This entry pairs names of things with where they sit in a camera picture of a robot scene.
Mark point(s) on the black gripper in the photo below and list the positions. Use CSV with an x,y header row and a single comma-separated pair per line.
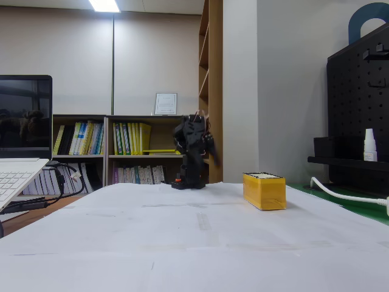
x,y
210,145

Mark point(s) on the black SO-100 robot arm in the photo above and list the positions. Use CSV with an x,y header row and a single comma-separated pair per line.
x,y
191,143

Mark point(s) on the yellow box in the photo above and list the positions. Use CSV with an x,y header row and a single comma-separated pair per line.
x,y
267,194

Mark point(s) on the orange black table clamp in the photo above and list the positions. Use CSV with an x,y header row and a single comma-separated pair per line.
x,y
178,180

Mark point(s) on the flat yellow folder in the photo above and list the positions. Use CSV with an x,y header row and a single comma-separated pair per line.
x,y
161,151

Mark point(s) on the tall wooden shelf unit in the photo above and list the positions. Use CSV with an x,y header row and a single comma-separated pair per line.
x,y
215,91

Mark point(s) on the framed white certificate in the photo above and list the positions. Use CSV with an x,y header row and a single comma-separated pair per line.
x,y
166,103

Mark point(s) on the pastel spined booklets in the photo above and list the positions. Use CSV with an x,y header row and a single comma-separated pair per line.
x,y
139,175

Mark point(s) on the low wooden bookshelf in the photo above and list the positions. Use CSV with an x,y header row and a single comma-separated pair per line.
x,y
79,158
136,158

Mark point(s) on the white paper table cover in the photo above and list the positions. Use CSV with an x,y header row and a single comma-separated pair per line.
x,y
182,243

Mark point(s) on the books with yellow blue spines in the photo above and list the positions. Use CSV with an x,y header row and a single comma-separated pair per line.
x,y
82,138

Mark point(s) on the black pegboard organizer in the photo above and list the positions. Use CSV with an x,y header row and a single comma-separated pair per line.
x,y
349,106

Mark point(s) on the white dropper bottle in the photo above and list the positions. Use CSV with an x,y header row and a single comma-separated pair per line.
x,y
370,149

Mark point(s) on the white spined volumes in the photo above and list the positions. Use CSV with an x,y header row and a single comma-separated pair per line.
x,y
51,182

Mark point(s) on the rectangular ceiling light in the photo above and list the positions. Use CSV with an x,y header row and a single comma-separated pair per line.
x,y
103,5

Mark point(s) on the dark blue arch shape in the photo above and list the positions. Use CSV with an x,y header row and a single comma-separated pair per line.
x,y
354,24

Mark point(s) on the white laptop with dark screen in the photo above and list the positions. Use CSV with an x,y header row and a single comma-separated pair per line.
x,y
24,121

